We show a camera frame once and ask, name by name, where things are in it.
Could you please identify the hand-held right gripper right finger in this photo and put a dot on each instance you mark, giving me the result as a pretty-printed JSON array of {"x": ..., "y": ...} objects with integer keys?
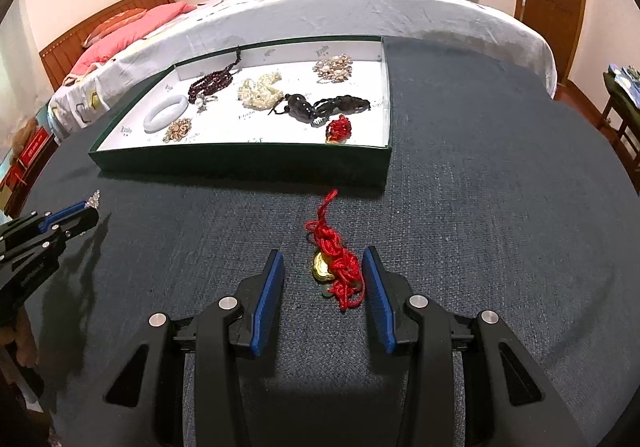
[{"x": 380, "y": 302}]

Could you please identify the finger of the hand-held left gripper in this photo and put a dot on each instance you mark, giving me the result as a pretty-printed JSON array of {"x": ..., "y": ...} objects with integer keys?
[
  {"x": 80, "y": 224},
  {"x": 65, "y": 213}
]

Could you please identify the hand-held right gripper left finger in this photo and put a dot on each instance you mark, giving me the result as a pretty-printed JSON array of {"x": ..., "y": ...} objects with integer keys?
[{"x": 267, "y": 302}]

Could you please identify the crystal brooch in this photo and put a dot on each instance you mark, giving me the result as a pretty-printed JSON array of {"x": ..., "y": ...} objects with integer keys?
[{"x": 93, "y": 199}]

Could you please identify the long red knot gold charm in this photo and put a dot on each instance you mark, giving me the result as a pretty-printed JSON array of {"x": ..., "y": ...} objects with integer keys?
[{"x": 335, "y": 257}]

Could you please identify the white jade bangle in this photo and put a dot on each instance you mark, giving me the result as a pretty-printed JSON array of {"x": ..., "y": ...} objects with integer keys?
[{"x": 150, "y": 122}]

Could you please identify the dark green jewelry box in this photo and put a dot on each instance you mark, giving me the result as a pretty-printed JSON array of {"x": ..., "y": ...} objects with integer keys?
[{"x": 240, "y": 162}]

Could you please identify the small red knot gold charm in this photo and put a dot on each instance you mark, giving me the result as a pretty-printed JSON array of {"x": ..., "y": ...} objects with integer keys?
[{"x": 339, "y": 129}]

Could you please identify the person's left hand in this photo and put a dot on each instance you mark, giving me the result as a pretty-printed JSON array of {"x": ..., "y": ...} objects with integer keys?
[{"x": 22, "y": 342}]

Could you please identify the red gift box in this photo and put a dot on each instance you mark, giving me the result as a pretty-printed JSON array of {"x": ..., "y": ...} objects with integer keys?
[{"x": 30, "y": 156}]

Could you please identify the brown teddy bear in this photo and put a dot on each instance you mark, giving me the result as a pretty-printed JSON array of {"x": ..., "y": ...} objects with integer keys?
[{"x": 22, "y": 134}]

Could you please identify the dark teal tablecloth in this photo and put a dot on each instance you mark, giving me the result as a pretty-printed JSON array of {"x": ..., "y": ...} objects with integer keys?
[{"x": 500, "y": 227}]

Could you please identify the wooden headboard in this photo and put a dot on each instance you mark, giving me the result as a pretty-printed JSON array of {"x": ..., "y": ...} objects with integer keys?
[{"x": 65, "y": 47}]

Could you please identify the pink pillow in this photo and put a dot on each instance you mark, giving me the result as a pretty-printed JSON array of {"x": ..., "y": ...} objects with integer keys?
[{"x": 125, "y": 34}]

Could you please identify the orange patterned pillow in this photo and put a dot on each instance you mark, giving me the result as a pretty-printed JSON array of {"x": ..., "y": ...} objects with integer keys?
[{"x": 117, "y": 24}]

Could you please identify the pearl cluster brooch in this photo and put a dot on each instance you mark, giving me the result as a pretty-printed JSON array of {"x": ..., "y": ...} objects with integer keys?
[{"x": 332, "y": 67}]

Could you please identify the bed with patterned sheet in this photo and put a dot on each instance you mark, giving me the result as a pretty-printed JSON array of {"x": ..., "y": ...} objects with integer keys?
[{"x": 350, "y": 12}]

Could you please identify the wooden chair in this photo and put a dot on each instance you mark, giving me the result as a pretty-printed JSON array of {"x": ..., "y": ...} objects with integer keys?
[{"x": 612, "y": 119}]

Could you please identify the green cloth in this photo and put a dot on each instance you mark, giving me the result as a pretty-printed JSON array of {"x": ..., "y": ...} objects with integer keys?
[{"x": 620, "y": 97}]

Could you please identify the blue patterned items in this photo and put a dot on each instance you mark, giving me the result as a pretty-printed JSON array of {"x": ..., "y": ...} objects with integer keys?
[{"x": 627, "y": 76}]

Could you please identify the brown wooden door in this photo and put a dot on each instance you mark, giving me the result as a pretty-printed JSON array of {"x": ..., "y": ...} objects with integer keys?
[{"x": 555, "y": 2}]

